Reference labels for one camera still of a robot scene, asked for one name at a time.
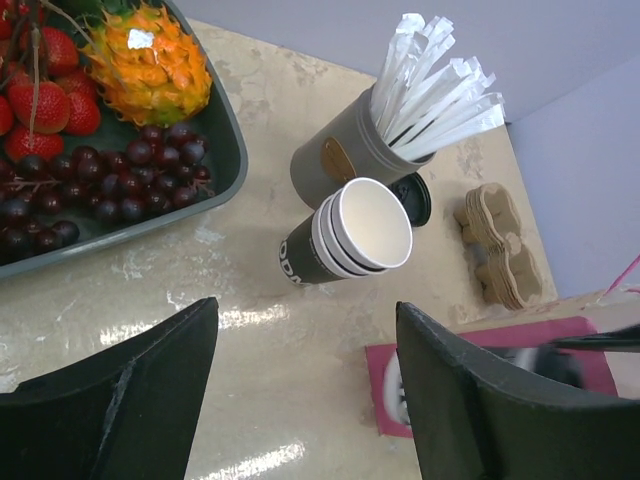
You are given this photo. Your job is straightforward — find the grey straw holder cup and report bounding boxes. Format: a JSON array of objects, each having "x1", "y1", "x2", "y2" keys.
[{"x1": 290, "y1": 88, "x2": 434, "y2": 209}]

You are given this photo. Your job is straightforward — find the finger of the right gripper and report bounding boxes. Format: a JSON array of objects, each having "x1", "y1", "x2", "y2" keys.
[{"x1": 550, "y1": 324, "x2": 640, "y2": 351}]

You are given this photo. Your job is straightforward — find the cardboard cup carrier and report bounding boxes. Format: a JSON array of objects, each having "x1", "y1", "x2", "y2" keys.
[{"x1": 454, "y1": 183, "x2": 543, "y2": 311}]

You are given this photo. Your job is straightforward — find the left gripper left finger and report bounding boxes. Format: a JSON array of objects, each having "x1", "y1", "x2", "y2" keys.
[{"x1": 1, "y1": 297, "x2": 219, "y2": 479}]

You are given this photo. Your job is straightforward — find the dark grapes bunch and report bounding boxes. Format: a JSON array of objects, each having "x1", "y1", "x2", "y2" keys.
[{"x1": 1, "y1": 123, "x2": 215, "y2": 265}]

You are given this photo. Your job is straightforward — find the white wrapped straws bunch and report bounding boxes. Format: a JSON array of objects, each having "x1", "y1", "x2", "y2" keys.
[{"x1": 369, "y1": 13, "x2": 505, "y2": 163}]

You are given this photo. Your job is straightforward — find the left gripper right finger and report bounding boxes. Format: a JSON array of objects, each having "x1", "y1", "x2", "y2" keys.
[{"x1": 396, "y1": 302, "x2": 639, "y2": 479}]

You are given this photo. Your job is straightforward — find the grey fruit tray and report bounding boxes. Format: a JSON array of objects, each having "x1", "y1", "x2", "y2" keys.
[{"x1": 1, "y1": 1, "x2": 248, "y2": 280}]

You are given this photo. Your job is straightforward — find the stack of paper cups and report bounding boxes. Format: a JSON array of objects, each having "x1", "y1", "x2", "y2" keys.
[{"x1": 278, "y1": 177, "x2": 413, "y2": 286}]

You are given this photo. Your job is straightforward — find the brown paper bag pink handles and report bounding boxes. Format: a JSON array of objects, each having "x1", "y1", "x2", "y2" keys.
[{"x1": 364, "y1": 253, "x2": 640, "y2": 440}]

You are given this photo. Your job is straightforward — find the black plastic cup lid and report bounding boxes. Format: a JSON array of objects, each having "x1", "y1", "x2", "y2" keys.
[{"x1": 500, "y1": 345, "x2": 584, "y2": 389}]

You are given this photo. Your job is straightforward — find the orange spiky fruit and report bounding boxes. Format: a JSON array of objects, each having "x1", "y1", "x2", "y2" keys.
[{"x1": 81, "y1": 1, "x2": 213, "y2": 127}]

